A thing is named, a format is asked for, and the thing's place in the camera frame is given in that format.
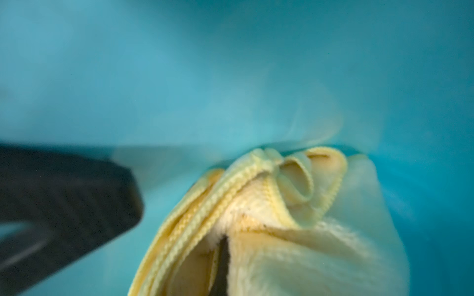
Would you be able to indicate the teal plastic bucket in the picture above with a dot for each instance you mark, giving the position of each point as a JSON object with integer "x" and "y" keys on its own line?
{"x": 171, "y": 88}

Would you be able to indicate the yellow microfiber cloth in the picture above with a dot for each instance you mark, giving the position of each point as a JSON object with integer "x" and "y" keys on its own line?
{"x": 311, "y": 223}

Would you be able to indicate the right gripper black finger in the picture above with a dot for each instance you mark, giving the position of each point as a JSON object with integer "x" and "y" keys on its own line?
{"x": 57, "y": 207}

